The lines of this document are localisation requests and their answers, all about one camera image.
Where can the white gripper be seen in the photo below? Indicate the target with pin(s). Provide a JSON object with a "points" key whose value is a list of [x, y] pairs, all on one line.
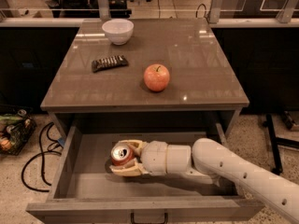
{"points": [[154, 158]]}

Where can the grey cabinet with glossy top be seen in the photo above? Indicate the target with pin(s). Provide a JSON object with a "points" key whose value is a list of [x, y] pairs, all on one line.
{"points": [[166, 65]]}

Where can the red apple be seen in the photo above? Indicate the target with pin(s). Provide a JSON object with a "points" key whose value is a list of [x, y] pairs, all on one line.
{"points": [[156, 77]]}

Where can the white ceramic bowl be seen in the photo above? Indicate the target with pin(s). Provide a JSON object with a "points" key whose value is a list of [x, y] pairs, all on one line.
{"points": [[118, 31]]}

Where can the open grey top drawer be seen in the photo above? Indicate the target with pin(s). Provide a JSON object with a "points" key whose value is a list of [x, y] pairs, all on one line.
{"points": [[85, 191]]}

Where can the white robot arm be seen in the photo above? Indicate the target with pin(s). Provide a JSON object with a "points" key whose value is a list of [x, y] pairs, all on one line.
{"points": [[206, 160]]}

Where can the red coke can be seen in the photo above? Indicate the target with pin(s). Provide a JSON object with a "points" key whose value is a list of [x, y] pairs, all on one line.
{"points": [[121, 153]]}

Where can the dark striped snack bar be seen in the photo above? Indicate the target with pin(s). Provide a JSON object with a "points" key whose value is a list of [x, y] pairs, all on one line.
{"points": [[109, 63]]}

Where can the black metal stand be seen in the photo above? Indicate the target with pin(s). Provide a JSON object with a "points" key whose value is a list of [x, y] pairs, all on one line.
{"points": [[275, 142]]}

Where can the black drawer handle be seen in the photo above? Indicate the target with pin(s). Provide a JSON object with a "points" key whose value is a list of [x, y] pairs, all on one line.
{"points": [[143, 218]]}

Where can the black wire basket with items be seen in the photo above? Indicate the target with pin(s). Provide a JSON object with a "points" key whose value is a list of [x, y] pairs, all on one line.
{"points": [[16, 127]]}

